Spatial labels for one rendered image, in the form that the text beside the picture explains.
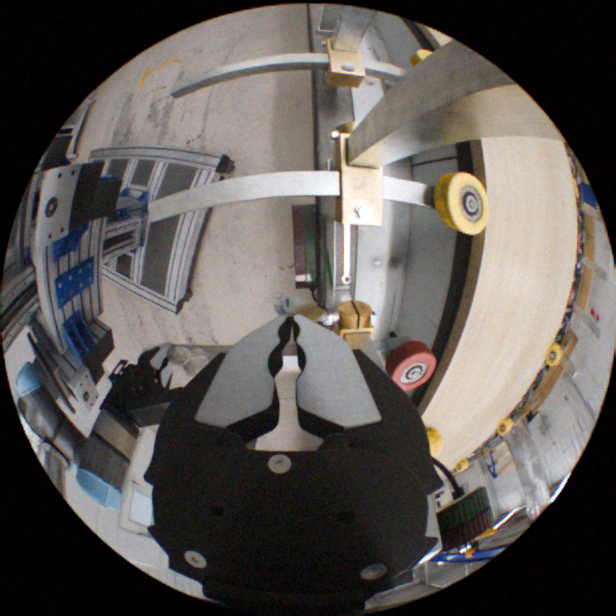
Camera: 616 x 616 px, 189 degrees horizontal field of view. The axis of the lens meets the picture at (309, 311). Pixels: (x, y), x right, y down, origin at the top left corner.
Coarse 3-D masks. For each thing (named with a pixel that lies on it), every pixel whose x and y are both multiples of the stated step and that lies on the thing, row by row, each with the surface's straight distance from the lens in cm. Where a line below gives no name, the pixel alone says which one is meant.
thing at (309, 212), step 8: (304, 208) 40; (312, 208) 40; (312, 216) 40; (312, 224) 41; (312, 232) 41; (312, 240) 41; (312, 248) 41; (312, 256) 42; (312, 264) 42; (312, 272) 42; (312, 280) 43
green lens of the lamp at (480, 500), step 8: (472, 496) 19; (480, 496) 20; (488, 496) 21; (464, 504) 19; (472, 504) 19; (480, 504) 20; (488, 504) 21; (440, 512) 19; (448, 512) 19; (456, 512) 19; (464, 512) 19; (472, 512) 19; (440, 520) 19; (448, 520) 19; (456, 520) 19; (464, 520) 19; (440, 528) 19; (448, 528) 19
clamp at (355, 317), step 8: (344, 304) 31; (352, 304) 31; (360, 304) 31; (344, 312) 29; (352, 312) 29; (360, 312) 29; (368, 312) 29; (344, 320) 29; (352, 320) 28; (360, 320) 29; (368, 320) 30; (336, 328) 31; (344, 328) 29; (352, 328) 29; (360, 328) 29; (368, 328) 30; (344, 336) 29
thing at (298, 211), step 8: (296, 208) 40; (296, 216) 40; (296, 224) 41; (296, 232) 41; (296, 240) 41; (296, 248) 41; (296, 256) 42; (304, 256) 42; (296, 264) 42; (304, 264) 42; (296, 272) 42; (304, 272) 42; (296, 280) 43; (304, 280) 43
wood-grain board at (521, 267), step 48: (480, 144) 34; (528, 144) 54; (528, 192) 45; (480, 240) 32; (528, 240) 44; (576, 240) 100; (480, 288) 34; (528, 288) 49; (480, 336) 40; (528, 336) 63; (432, 384) 44; (480, 384) 55; (528, 384) 108; (480, 432) 106
